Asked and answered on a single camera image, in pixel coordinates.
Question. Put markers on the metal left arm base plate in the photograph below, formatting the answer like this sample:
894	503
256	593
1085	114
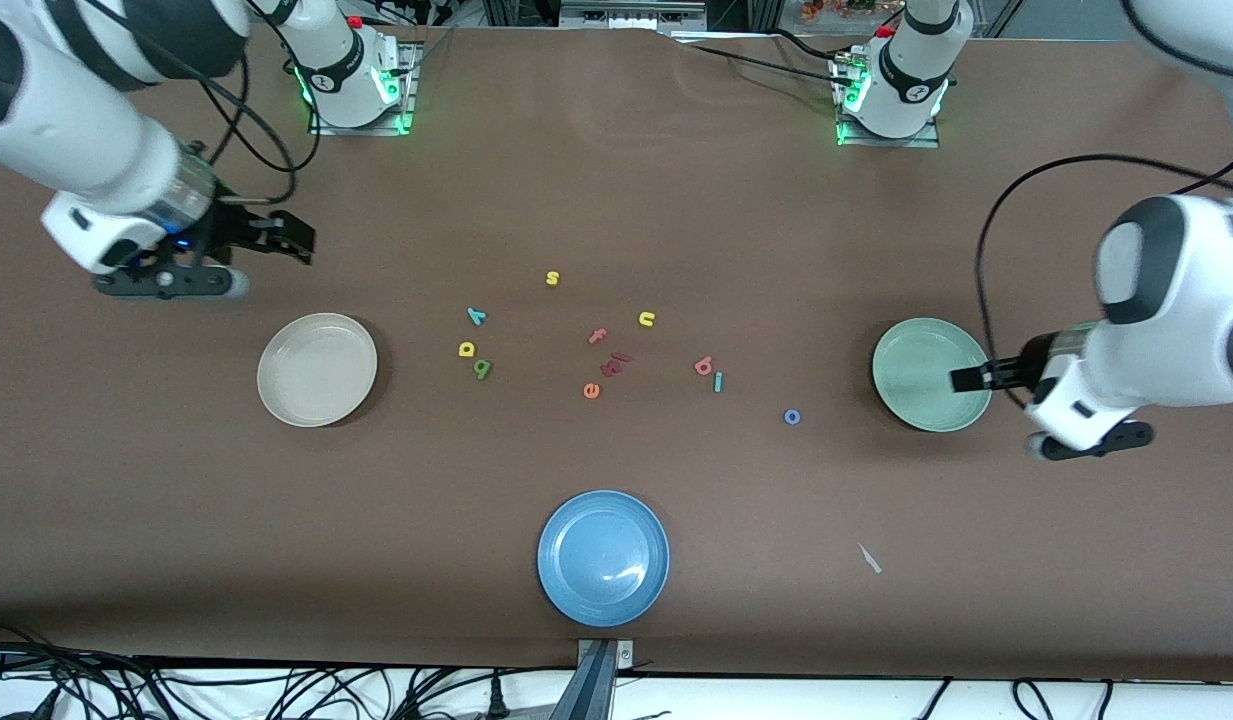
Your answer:
886	143

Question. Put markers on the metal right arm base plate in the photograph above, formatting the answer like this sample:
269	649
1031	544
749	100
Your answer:
361	130

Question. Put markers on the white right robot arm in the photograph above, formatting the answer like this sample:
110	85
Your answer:
76	130

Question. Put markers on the orange small items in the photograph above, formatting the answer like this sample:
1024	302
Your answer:
836	8

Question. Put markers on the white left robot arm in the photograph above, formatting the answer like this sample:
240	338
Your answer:
1176	300

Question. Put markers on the beige brown plate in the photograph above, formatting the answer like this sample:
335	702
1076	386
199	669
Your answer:
317	370

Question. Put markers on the grey metal box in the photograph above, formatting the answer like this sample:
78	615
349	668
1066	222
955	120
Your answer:
626	15

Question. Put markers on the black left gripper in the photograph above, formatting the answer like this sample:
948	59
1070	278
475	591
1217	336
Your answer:
1029	368

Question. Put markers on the blue plate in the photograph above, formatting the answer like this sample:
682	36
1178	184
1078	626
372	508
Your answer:
603	558

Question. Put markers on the pale green plate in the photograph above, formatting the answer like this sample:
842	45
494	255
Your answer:
916	380

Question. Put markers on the white paper scrap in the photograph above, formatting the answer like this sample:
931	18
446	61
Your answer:
869	558

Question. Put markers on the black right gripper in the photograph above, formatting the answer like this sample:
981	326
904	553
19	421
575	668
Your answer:
228	229

